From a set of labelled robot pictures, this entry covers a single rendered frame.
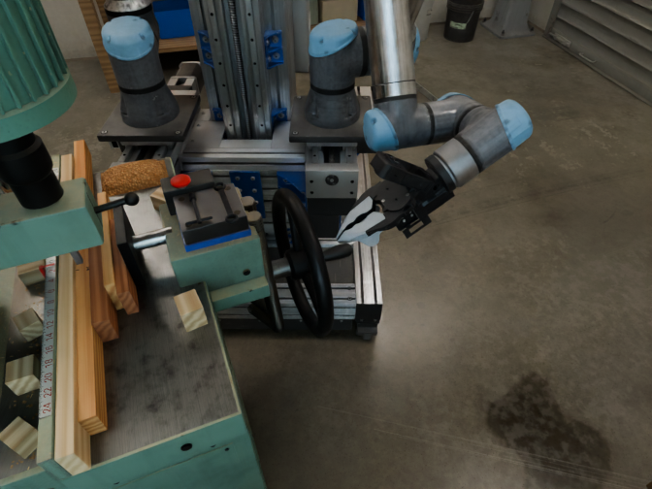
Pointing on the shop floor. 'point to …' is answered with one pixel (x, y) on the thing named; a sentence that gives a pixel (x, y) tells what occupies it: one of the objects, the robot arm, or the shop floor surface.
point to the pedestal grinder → (509, 19)
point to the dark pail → (462, 19)
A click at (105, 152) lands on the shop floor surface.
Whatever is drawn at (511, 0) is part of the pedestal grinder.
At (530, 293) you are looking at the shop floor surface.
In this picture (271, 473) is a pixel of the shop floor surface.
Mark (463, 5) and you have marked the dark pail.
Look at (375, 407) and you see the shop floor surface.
